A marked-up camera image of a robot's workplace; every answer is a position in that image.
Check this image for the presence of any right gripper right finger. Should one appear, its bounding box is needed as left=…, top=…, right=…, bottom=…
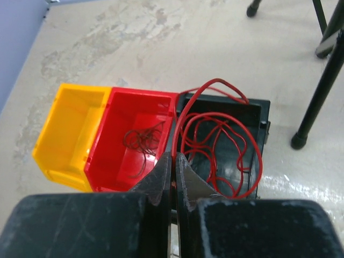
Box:
left=175, top=153, right=343, bottom=257

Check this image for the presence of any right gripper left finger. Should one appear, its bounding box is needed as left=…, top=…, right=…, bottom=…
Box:
left=1, top=152, right=172, bottom=257

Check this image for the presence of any red cable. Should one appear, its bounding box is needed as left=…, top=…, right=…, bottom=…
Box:
left=171, top=77, right=263, bottom=199

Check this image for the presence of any small brown cable clump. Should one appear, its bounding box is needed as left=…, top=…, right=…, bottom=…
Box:
left=123, top=121, right=165, bottom=178

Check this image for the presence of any black plastic bin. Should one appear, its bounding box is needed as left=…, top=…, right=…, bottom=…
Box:
left=177, top=95, right=270, bottom=199

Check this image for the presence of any red plastic bin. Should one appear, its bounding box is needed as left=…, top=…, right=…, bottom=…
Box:
left=84, top=87, right=177, bottom=192

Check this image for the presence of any orange plastic bin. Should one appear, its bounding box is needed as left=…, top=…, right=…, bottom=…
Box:
left=32, top=83, right=112, bottom=192

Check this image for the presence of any black music stand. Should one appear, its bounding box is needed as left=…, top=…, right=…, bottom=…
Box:
left=246, top=0, right=344, bottom=150

